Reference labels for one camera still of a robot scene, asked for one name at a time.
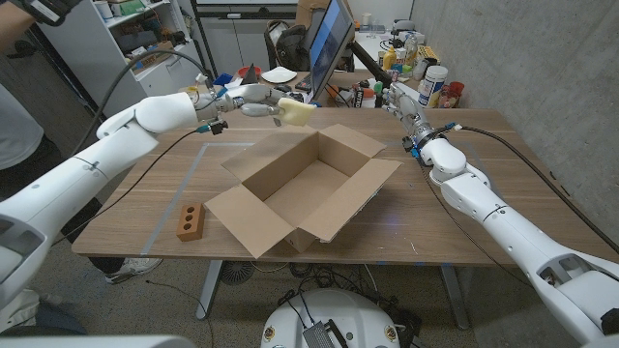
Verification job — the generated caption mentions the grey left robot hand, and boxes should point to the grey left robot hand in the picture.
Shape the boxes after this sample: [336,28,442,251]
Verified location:
[212,82,291,121]

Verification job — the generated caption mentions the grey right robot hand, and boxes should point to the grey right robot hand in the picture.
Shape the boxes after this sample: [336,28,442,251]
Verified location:
[384,81,436,146]

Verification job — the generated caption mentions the yellow sponge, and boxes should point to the yellow sponge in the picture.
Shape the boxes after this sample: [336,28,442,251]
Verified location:
[277,97,316,128]

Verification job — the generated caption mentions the person's bare forearm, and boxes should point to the person's bare forearm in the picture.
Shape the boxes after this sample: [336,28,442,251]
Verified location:
[0,2,38,54]

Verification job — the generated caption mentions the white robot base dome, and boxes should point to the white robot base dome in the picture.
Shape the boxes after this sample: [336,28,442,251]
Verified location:
[260,288,401,348]

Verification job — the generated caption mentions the brown brick block with holes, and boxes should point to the brown brick block with holes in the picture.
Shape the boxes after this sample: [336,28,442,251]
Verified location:
[175,202,207,243]

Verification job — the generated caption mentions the white plate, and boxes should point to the white plate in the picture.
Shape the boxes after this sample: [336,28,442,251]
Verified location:
[260,66,298,84]

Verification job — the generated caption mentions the white wipes canister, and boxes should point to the white wipes canister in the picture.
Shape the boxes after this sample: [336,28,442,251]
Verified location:
[417,65,450,109]

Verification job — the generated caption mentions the black backpack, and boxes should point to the black backpack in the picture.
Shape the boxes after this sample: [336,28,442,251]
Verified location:
[264,19,310,73]

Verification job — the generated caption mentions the computer monitor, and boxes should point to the computer monitor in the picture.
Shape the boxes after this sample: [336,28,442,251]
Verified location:
[308,0,357,102]

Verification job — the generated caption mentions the cardboard box with printed label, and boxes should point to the cardboard box with printed label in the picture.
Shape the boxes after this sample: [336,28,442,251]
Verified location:
[126,40,176,74]

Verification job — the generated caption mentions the open cardboard box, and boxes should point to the open cardboard box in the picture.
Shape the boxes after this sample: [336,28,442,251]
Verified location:
[205,123,403,260]

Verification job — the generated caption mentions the white shelf cabinet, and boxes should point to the white shelf cabinet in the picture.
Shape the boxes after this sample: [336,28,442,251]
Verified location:
[36,0,209,117]

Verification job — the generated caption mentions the black round fan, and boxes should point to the black round fan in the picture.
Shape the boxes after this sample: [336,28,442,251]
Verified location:
[220,260,255,286]

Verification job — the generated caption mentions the grey table leg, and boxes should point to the grey table leg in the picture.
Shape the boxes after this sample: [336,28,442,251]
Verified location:
[195,260,223,321]
[439,264,471,331]

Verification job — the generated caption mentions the white sneaker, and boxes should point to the white sneaker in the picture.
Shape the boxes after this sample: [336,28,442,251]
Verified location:
[104,257,163,285]

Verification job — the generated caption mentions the black teleoperation glove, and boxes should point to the black teleoperation glove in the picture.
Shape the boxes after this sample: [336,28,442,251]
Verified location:
[9,0,83,28]

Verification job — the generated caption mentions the person in grey shirt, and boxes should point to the person in grey shirt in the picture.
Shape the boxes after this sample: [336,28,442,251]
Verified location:
[0,81,125,275]

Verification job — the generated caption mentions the white robot torso edge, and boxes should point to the white robot torso edge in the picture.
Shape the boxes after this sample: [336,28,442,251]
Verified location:
[0,334,197,348]

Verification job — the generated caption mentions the light grey fabric bundle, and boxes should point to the light grey fabric bundle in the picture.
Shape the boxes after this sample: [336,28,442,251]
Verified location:
[0,288,40,334]

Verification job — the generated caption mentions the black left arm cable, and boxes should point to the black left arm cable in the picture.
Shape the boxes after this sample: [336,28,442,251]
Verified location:
[50,48,228,247]

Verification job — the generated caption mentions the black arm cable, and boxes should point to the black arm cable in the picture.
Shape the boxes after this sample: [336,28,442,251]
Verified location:
[454,124,619,255]
[50,48,228,247]

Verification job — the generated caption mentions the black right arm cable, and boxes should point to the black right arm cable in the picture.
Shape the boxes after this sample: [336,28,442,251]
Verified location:
[454,124,619,255]

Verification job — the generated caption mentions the black floor cable bundle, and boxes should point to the black floor cable bundle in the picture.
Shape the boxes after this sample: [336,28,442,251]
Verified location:
[280,263,373,304]

